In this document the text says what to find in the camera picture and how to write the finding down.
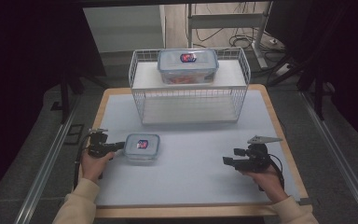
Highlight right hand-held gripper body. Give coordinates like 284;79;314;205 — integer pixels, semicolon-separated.
233;134;283;174

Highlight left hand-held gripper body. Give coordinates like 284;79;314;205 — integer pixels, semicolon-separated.
88;128;117;159

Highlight small clear food container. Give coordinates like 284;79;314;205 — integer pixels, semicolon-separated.
123;133;161;162

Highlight white wire rack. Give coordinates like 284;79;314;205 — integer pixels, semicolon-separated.
128;46;252;126

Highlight large clear food container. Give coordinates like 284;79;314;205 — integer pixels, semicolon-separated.
157;48;220;86

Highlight person's left hand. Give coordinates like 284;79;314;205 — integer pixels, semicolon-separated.
79;150;116;185

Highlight person's right hand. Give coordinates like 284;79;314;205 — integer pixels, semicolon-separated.
241;164;290;205

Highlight white table mat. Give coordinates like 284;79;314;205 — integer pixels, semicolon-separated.
95;90;302;207

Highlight black stand legs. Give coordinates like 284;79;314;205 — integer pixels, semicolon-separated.
58;69;110;125

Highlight wooden table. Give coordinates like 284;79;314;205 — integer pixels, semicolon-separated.
91;83;310;218

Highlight orange red food pieces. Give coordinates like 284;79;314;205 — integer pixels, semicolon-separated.
167;76;214;85

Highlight black tripod legs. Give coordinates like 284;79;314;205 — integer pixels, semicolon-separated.
266;52;329;122

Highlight white panel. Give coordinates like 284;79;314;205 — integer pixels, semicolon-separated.
82;5;166;54

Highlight grey metal stand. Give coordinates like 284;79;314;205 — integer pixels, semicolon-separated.
186;1;273;71

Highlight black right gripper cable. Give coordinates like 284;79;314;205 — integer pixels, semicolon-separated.
257;153;286;192

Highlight aluminium floor rail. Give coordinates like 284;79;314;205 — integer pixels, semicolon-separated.
13;92;82;224
299;91;358;224

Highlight black floor cables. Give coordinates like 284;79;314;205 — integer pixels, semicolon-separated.
185;3;288;64

